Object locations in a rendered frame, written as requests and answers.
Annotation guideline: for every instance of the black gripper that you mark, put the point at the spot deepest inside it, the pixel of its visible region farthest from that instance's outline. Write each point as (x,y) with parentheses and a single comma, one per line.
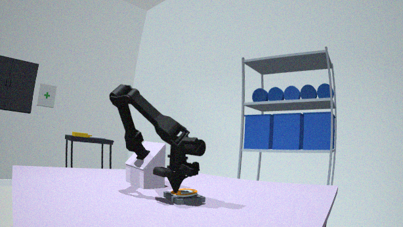
(174,178)

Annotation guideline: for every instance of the orange round plate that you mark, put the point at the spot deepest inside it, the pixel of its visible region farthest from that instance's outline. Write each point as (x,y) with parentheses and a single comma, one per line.
(191,192)

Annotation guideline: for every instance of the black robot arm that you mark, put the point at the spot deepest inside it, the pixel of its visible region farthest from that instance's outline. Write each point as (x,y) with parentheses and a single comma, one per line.
(166,127)

